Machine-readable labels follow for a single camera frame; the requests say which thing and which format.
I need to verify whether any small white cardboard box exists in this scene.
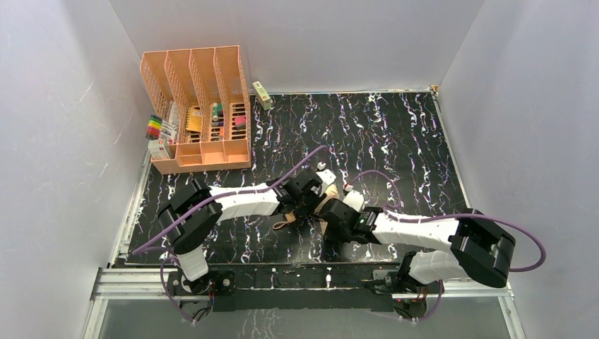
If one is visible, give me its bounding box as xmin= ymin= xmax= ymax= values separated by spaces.
xmin=148 ymin=138 xmax=174 ymax=160

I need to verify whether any yellow notebook in organizer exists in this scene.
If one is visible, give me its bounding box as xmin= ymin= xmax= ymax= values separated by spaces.
xmin=185 ymin=107 xmax=203 ymax=133

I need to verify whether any green white small box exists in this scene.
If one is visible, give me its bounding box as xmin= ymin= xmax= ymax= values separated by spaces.
xmin=252 ymin=81 xmax=272 ymax=111

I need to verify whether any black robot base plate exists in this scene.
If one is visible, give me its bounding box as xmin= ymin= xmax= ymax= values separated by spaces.
xmin=167 ymin=264 xmax=443 ymax=314

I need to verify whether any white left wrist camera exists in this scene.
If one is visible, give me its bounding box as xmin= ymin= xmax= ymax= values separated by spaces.
xmin=316 ymin=162 xmax=336 ymax=190

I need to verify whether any colourful marker pen set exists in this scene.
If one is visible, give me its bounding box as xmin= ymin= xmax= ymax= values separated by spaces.
xmin=146 ymin=114 xmax=163 ymax=140

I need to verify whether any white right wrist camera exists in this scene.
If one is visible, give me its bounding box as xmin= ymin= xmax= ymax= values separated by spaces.
xmin=343 ymin=184 xmax=364 ymax=212

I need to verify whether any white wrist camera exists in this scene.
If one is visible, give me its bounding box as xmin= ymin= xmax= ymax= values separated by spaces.
xmin=343 ymin=184 xmax=364 ymax=212
xmin=316 ymin=162 xmax=336 ymax=190

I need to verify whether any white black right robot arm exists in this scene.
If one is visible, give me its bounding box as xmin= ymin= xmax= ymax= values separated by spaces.
xmin=319 ymin=199 xmax=516 ymax=288

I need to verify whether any aluminium table edge rail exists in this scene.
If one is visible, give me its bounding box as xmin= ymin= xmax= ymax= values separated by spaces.
xmin=84 ymin=90 xmax=515 ymax=338

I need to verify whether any pink eraser in organizer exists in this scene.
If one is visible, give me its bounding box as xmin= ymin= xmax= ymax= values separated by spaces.
xmin=233 ymin=116 xmax=247 ymax=131

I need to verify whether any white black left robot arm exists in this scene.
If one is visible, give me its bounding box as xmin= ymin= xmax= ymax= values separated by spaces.
xmin=158 ymin=169 xmax=336 ymax=282

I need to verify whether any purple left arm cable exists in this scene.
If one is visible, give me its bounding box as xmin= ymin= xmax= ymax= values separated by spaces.
xmin=131 ymin=145 xmax=329 ymax=325

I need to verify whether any peach plastic desk organizer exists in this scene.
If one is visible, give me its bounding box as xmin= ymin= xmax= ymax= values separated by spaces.
xmin=140 ymin=45 xmax=251 ymax=175

